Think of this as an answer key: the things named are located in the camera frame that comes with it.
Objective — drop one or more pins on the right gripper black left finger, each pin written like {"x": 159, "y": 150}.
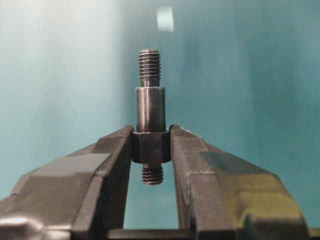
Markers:
{"x": 76, "y": 197}

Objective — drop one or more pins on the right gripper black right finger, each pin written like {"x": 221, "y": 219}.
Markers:
{"x": 223, "y": 197}

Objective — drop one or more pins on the dark threaded metal shaft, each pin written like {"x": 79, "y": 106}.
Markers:
{"x": 151, "y": 140}

